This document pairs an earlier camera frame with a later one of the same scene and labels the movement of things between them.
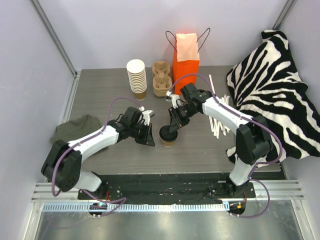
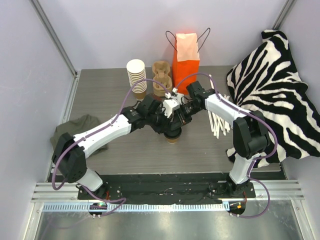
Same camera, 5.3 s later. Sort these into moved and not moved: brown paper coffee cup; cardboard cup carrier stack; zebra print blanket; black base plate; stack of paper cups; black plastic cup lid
Moved: brown paper coffee cup; black plastic cup lid
Not moved: black base plate; stack of paper cups; cardboard cup carrier stack; zebra print blanket
